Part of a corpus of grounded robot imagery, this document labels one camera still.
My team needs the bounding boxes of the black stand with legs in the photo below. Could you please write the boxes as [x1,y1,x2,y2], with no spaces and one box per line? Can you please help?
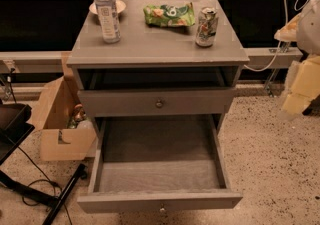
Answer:
[0,102,88,225]

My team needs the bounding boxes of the black floor cable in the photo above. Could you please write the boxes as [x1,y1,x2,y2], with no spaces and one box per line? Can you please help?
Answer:
[6,135,74,225]

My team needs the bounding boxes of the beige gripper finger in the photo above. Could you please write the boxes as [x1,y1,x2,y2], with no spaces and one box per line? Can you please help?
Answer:
[279,55,320,120]

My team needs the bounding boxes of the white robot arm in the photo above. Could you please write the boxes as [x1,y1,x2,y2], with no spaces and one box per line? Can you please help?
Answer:
[274,0,320,119]

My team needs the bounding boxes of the bottles inside cardboard box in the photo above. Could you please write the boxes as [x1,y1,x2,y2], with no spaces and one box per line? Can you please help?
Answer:
[67,104,93,129]

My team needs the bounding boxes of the green chip bag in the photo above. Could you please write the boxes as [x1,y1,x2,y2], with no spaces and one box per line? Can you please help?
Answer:
[143,3,195,28]

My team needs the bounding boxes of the grey wooden drawer cabinet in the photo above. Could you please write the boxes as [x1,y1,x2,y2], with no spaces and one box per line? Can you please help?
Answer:
[66,0,251,215]

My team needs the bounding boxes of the closed grey top drawer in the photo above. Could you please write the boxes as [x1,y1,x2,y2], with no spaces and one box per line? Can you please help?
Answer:
[78,88,234,117]

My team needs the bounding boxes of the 7up soda can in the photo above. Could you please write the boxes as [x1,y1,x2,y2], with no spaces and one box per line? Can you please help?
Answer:
[195,7,218,47]

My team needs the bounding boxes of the clear plastic water bottle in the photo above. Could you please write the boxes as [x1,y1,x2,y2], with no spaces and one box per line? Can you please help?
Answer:
[95,0,120,44]

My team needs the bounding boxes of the open grey middle drawer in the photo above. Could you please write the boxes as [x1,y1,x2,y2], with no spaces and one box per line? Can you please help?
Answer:
[78,115,242,213]

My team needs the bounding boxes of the white hanging cable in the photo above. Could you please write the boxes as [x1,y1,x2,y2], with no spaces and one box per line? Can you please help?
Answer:
[243,0,289,73]

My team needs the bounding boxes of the cardboard box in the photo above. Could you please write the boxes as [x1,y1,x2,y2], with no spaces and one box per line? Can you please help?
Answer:
[31,52,97,161]

